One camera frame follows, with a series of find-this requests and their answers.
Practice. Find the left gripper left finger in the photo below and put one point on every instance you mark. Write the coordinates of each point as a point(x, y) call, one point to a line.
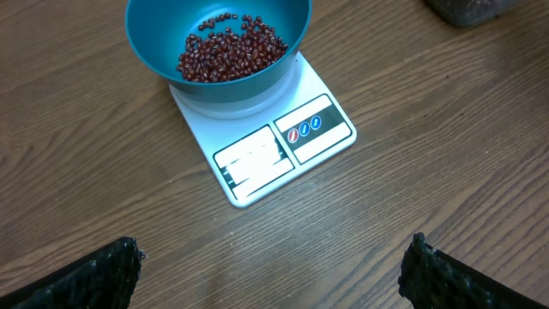
point(103, 279)

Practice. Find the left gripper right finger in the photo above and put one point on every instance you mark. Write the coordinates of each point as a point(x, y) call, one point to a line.
point(432, 279)

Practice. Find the white digital kitchen scale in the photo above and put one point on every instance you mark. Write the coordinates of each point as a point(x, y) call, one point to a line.
point(256, 146)

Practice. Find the blue metal bowl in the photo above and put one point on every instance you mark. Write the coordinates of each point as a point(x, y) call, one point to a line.
point(157, 29)

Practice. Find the red beans in bowl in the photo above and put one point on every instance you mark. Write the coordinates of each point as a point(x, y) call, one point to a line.
point(230, 47)

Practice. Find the clear plastic container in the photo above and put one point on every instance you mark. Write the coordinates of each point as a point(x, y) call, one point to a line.
point(469, 13)

